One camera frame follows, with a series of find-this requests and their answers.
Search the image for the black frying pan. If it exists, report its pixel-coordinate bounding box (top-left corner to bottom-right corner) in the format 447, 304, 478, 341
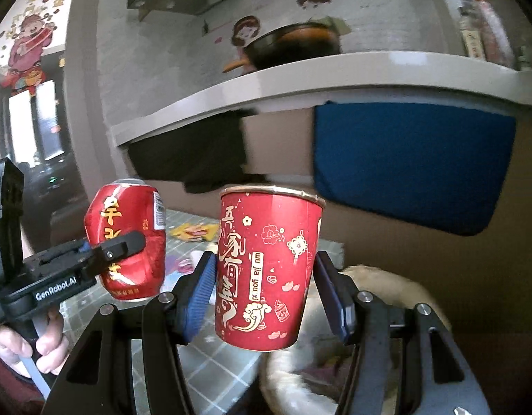
223, 21, 341, 73

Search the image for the cartoon couple wall sticker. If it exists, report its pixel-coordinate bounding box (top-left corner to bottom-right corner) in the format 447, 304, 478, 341
230, 0, 352, 50

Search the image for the red fortune god poster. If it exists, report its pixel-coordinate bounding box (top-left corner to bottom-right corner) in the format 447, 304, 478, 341
0, 0, 72, 94

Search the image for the crushed red soda can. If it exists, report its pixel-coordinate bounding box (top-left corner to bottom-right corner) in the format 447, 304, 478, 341
84, 178, 167, 301

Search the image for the yellow candy wrapper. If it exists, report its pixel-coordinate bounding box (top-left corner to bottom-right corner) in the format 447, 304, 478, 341
169, 223, 219, 243

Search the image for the brown cardboard backing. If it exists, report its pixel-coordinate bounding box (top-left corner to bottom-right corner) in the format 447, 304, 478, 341
154, 108, 532, 335

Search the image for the person's left hand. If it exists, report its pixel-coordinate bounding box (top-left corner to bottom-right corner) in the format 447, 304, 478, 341
0, 307, 70, 378

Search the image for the red paper cup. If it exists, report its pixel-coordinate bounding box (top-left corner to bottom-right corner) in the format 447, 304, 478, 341
215, 185, 325, 351

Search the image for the green grid tablecloth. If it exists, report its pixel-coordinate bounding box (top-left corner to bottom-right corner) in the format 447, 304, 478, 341
57, 209, 345, 415

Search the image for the black cloth panel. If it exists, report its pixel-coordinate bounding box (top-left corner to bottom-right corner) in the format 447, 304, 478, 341
127, 110, 267, 194

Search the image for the grey white countertop shelf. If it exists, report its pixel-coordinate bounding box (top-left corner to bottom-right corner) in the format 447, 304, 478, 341
109, 50, 532, 147

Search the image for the purple pink heart sponge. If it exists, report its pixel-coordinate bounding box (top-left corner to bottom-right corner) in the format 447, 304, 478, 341
165, 254, 195, 275

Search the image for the dark red left sleeve forearm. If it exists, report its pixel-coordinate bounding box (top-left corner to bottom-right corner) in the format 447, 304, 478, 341
0, 355, 45, 415

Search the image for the blue cloth panel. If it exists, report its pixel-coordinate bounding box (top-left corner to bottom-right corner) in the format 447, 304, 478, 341
313, 102, 516, 236

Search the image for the orange capped bottle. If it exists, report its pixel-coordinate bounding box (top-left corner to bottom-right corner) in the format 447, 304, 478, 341
475, 0, 514, 68

